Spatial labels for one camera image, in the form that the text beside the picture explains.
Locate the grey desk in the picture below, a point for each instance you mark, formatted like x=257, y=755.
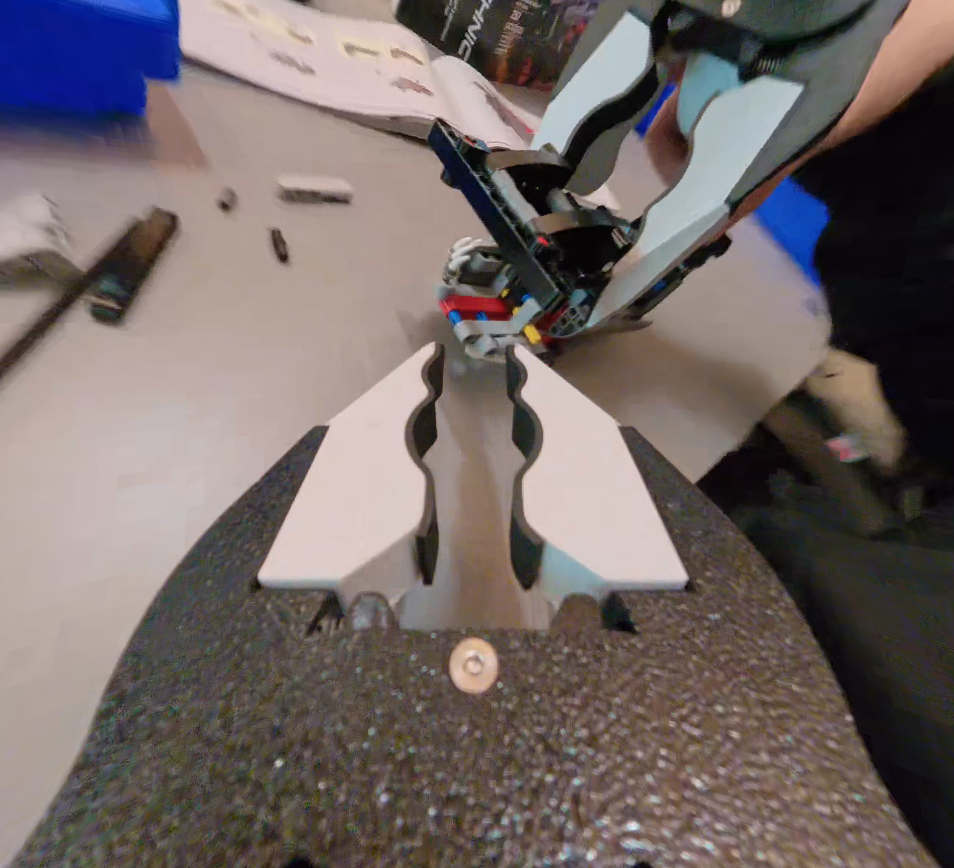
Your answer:
x=223, y=436

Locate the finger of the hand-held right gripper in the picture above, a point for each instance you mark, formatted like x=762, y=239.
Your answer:
x=596, y=93
x=715, y=167

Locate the black rod with beam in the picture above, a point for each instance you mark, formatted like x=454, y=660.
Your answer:
x=112, y=264

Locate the open instruction booklet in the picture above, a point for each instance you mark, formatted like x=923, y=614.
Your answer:
x=298, y=41

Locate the blue bin with printed tag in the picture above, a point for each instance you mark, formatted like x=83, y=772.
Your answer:
x=74, y=11

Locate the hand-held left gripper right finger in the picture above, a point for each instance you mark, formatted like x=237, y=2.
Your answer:
x=596, y=503

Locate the toy brick vehicle model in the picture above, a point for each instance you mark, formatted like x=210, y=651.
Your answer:
x=536, y=264

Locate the person's right hand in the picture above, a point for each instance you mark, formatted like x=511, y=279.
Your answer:
x=667, y=145

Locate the small black pin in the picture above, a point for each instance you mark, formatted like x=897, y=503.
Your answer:
x=279, y=246

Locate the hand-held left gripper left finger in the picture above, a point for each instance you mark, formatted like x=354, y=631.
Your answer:
x=350, y=503

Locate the person's right forearm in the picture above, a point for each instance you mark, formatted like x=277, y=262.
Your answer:
x=894, y=63

